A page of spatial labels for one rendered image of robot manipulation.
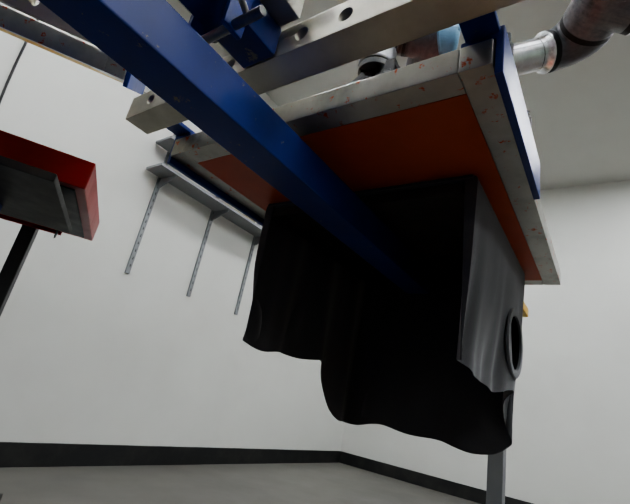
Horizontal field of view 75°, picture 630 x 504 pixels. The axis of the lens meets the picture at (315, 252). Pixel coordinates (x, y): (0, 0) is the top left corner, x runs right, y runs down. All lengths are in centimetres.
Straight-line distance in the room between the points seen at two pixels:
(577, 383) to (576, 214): 159
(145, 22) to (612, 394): 412
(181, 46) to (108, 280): 229
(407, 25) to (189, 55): 25
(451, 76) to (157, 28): 33
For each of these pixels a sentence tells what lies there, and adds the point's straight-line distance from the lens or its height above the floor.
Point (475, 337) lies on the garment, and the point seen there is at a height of 71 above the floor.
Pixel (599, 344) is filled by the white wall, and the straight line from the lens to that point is 432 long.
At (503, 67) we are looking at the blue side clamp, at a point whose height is 95.
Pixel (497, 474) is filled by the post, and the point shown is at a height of 47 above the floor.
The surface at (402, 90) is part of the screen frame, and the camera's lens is 57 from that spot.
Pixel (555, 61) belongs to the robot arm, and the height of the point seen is 140.
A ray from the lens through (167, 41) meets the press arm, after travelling 49.
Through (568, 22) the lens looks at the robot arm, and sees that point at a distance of 119.
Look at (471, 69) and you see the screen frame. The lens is 55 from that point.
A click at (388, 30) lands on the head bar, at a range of 56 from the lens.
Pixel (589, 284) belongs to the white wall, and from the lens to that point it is 446.
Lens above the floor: 57
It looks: 19 degrees up
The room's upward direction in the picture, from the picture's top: 11 degrees clockwise
